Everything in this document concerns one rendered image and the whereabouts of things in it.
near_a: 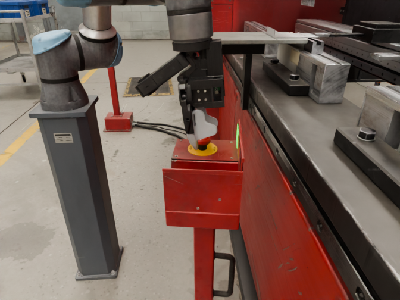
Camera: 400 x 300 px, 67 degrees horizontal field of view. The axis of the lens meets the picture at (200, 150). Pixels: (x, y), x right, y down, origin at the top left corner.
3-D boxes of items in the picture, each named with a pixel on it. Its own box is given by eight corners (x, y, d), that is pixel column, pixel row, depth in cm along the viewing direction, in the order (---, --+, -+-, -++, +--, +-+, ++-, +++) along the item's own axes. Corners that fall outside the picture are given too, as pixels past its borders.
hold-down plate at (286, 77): (262, 69, 105) (262, 61, 104) (277, 69, 105) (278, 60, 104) (288, 96, 79) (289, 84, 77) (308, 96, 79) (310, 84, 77)
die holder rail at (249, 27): (243, 40, 166) (244, 21, 162) (253, 40, 166) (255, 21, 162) (264, 58, 122) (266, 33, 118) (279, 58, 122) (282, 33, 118)
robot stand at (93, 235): (75, 281, 131) (27, 113, 95) (86, 249, 147) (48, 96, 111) (116, 278, 132) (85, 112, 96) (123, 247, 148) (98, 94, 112)
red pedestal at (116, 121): (108, 123, 287) (93, 30, 248) (134, 122, 288) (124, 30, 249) (102, 132, 269) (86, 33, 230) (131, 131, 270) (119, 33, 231)
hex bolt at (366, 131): (353, 134, 51) (355, 126, 50) (369, 134, 51) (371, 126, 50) (361, 141, 48) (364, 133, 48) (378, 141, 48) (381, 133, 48)
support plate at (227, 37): (206, 35, 97) (206, 32, 97) (287, 34, 98) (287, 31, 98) (211, 44, 81) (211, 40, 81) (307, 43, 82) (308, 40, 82)
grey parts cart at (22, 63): (22, 80, 422) (2, 5, 377) (71, 79, 426) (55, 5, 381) (-13, 101, 342) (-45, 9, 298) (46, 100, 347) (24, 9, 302)
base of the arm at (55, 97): (34, 112, 96) (25, 81, 92) (50, 97, 110) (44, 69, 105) (82, 111, 97) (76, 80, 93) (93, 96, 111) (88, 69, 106)
